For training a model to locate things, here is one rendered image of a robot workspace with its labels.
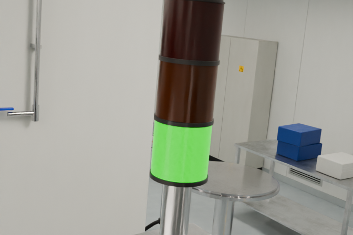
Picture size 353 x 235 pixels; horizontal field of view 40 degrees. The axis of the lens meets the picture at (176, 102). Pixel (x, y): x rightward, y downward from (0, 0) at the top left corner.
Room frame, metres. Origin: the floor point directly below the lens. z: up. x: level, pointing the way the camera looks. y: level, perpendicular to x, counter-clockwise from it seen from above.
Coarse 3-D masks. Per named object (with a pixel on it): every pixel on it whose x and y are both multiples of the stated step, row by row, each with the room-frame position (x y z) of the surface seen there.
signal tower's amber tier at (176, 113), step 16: (160, 64) 0.40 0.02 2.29; (176, 64) 0.38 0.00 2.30; (160, 80) 0.40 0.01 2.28; (176, 80) 0.38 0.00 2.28; (192, 80) 0.38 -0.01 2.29; (208, 80) 0.39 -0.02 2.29; (160, 96) 0.39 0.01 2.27; (176, 96) 0.38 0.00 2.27; (192, 96) 0.38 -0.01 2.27; (208, 96) 0.39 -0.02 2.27; (160, 112) 0.39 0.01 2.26; (176, 112) 0.38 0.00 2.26; (192, 112) 0.38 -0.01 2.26; (208, 112) 0.39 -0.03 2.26
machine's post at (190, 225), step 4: (192, 224) 0.53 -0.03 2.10; (188, 228) 0.52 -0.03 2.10; (192, 228) 0.52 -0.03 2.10; (196, 228) 0.52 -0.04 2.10; (200, 228) 0.52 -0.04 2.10; (188, 232) 0.51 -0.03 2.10; (192, 232) 0.51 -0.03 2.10; (196, 232) 0.51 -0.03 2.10; (200, 232) 0.51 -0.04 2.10; (204, 232) 0.51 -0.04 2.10; (208, 232) 0.52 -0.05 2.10
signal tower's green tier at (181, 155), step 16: (160, 128) 0.39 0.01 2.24; (176, 128) 0.38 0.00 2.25; (192, 128) 0.38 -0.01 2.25; (208, 128) 0.39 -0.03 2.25; (160, 144) 0.39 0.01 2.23; (176, 144) 0.38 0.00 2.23; (192, 144) 0.38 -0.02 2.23; (208, 144) 0.40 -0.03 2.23; (160, 160) 0.39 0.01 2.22; (176, 160) 0.38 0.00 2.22; (192, 160) 0.38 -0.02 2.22; (208, 160) 0.40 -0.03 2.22; (160, 176) 0.39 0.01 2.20; (176, 176) 0.38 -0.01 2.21; (192, 176) 0.38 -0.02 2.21
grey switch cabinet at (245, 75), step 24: (240, 48) 7.41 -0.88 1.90; (264, 48) 7.19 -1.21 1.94; (240, 72) 7.36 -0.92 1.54; (264, 72) 7.22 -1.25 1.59; (216, 96) 7.75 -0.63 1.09; (240, 96) 7.32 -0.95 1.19; (264, 96) 7.26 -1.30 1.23; (216, 120) 7.70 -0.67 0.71; (240, 120) 7.27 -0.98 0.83; (264, 120) 7.30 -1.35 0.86; (216, 144) 7.65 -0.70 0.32
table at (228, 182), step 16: (208, 176) 4.20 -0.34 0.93; (224, 176) 4.24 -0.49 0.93; (240, 176) 4.28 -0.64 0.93; (256, 176) 4.32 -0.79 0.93; (272, 176) 4.36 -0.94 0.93; (208, 192) 3.84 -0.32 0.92; (224, 192) 3.83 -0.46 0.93; (240, 192) 3.87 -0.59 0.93; (256, 192) 3.90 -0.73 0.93; (272, 192) 3.98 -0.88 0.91; (224, 208) 4.16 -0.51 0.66; (224, 224) 4.16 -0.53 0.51
